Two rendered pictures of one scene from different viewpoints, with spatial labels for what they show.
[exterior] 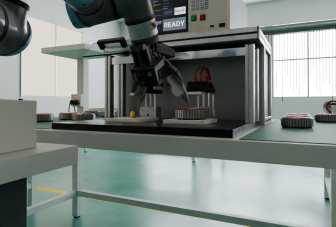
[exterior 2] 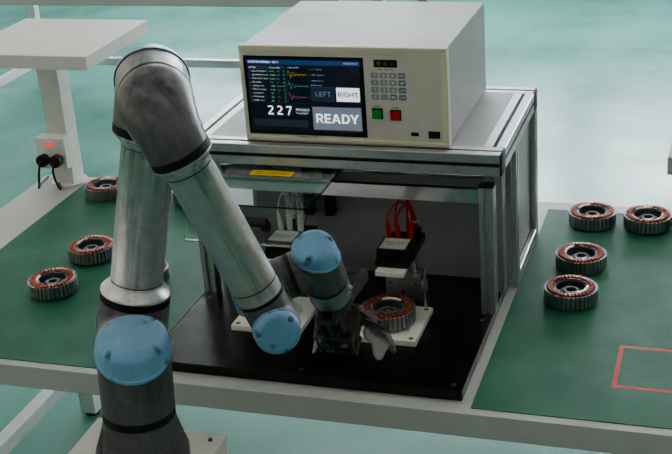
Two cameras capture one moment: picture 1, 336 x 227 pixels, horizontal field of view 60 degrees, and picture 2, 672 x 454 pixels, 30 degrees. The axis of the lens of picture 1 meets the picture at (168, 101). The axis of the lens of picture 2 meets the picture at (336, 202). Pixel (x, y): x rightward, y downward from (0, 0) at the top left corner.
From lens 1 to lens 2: 1.68 m
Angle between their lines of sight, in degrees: 24
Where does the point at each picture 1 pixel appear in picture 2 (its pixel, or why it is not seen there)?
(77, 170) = not seen: hidden behind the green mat
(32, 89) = not seen: outside the picture
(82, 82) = (60, 104)
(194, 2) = (376, 84)
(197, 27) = (386, 132)
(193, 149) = (409, 421)
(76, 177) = not seen: hidden behind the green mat
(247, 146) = (481, 422)
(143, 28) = (335, 301)
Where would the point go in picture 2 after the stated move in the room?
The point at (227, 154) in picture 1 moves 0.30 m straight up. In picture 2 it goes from (455, 429) to (450, 282)
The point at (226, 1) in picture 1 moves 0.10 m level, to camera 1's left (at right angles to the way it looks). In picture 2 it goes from (440, 92) to (390, 97)
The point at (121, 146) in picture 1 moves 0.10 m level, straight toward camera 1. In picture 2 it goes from (294, 411) to (308, 438)
